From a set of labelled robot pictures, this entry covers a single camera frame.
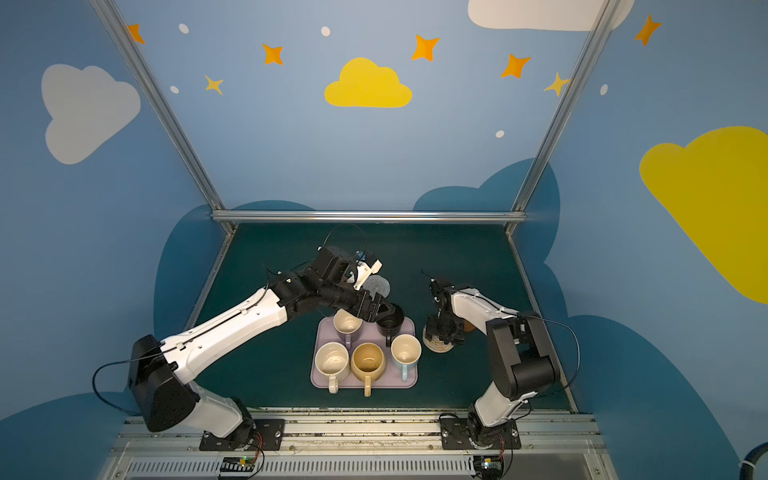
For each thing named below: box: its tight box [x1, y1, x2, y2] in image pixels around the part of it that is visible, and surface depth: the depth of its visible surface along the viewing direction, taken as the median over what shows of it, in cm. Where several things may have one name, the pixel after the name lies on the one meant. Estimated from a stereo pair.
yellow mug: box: [351, 342, 386, 397], surface depth 81 cm
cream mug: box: [314, 342, 350, 394], surface depth 82 cm
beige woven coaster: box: [423, 325, 454, 353], surface depth 92 cm
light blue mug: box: [390, 334, 422, 382], surface depth 82 cm
